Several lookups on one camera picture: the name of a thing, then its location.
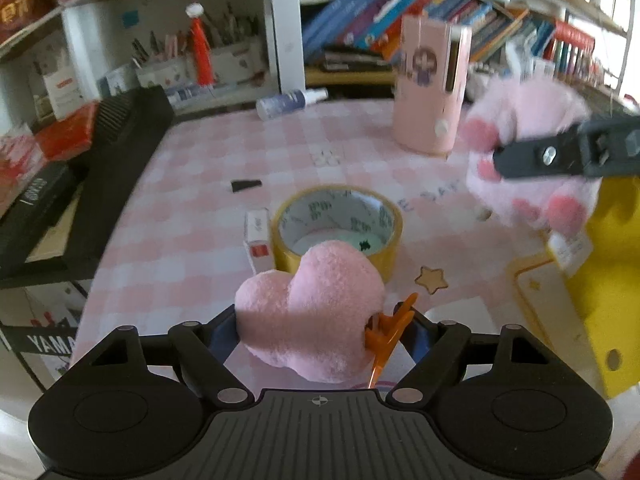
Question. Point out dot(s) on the long black box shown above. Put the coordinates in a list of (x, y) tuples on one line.
[(35, 205)]

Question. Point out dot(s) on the printed keyboard carton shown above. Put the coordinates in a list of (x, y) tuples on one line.
[(45, 345)]

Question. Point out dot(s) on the red printed packet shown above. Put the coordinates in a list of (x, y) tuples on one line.
[(25, 5)]

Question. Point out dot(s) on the white card box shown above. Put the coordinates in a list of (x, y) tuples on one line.
[(64, 92)]

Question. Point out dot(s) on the pink cylindrical container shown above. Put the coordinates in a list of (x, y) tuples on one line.
[(425, 110)]

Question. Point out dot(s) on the row of colourful books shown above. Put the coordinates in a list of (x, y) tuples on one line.
[(390, 15)]

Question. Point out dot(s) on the white petal sticker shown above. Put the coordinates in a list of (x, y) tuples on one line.
[(326, 158)]

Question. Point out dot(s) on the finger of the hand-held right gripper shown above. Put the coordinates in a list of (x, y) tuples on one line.
[(530, 160)]

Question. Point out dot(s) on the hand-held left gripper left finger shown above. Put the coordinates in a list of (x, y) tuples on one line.
[(220, 341)]

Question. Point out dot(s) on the small black plastic piece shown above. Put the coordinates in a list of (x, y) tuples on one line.
[(245, 185)]

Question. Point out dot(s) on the small white red box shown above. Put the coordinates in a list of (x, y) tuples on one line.
[(257, 240)]

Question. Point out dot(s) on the row of red books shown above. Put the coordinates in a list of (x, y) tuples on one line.
[(575, 47)]

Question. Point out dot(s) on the yellow box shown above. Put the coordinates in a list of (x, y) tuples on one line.
[(615, 270)]

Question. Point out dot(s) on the pink checked tablecloth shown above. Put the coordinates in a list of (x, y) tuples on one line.
[(210, 230)]

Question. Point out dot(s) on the orange plastic clip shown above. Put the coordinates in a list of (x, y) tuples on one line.
[(387, 332)]

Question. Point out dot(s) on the red tassel ornament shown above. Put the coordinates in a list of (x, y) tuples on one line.
[(202, 55)]

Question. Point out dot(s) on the pink heart plush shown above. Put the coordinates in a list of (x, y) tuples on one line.
[(300, 305)]

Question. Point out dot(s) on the yellow tape roll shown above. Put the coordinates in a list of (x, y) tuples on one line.
[(386, 254)]

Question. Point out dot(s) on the white shelf post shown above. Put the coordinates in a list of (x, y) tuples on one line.
[(285, 25)]

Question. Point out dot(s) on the blue white small box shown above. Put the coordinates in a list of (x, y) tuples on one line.
[(116, 82)]

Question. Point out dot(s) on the white spray bottle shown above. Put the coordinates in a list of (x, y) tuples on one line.
[(282, 103)]

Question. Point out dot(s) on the white pen holder box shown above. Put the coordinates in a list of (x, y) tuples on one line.
[(230, 62)]

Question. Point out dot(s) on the stack of black notebooks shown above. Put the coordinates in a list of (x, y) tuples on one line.
[(355, 60)]

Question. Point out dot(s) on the pink plush toy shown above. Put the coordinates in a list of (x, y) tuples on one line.
[(530, 110)]

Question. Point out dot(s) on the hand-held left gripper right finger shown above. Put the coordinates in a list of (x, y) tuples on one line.
[(422, 336)]

